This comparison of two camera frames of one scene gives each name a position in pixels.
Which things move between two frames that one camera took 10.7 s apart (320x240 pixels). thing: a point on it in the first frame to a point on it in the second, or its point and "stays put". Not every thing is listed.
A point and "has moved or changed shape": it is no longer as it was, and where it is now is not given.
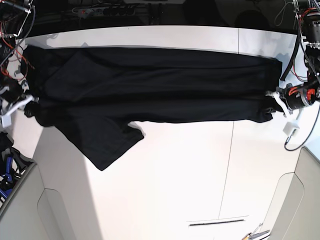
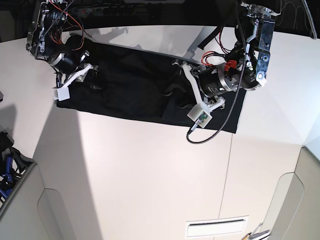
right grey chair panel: x=294 y=212 stays put
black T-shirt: x=93 y=99 has moved or changed shape
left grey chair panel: x=35 y=213 stays put
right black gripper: x=297 y=97 to x=213 y=82
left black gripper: x=14 y=92 to x=69 y=59
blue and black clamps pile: x=12 y=163 stays put
